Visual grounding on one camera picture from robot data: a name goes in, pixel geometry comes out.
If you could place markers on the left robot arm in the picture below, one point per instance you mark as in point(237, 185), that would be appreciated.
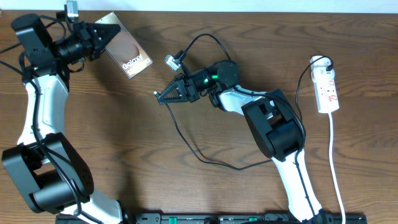
point(46, 169)

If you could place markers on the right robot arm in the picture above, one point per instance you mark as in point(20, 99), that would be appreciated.
point(276, 128)

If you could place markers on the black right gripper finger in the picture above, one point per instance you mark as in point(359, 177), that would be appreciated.
point(176, 82)
point(173, 96)

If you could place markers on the white power strip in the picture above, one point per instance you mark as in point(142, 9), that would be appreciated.
point(325, 90)

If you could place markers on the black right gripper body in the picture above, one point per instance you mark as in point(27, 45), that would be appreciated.
point(193, 93)

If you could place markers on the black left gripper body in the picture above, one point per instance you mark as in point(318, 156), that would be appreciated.
point(86, 40)

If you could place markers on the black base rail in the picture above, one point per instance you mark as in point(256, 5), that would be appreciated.
point(156, 218)

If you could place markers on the white USB charger plug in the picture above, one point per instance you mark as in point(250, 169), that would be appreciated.
point(321, 61)

